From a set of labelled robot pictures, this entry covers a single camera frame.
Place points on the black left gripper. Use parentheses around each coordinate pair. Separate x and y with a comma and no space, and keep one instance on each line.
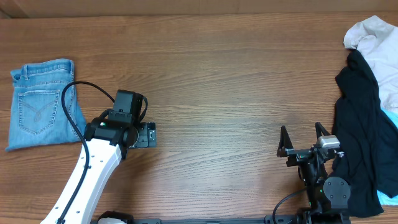
(147,136)

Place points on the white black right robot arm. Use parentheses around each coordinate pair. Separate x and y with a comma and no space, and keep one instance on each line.
(327,195)

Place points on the light blue cloth piece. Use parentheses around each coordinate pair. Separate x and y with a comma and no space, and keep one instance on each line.
(391,156)

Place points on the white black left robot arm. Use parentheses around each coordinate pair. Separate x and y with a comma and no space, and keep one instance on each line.
(106,142)

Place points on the brown cardboard back panel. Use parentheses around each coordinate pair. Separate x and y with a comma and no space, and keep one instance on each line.
(87,8)

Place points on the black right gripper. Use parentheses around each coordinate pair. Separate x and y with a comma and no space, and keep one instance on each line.
(298,155)

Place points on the black garment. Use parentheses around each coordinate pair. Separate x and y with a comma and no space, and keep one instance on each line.
(365,136)

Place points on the white beige garment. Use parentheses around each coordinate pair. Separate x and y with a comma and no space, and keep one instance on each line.
(376,40)

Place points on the light blue denim jeans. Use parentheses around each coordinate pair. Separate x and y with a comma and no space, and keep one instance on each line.
(37,116)

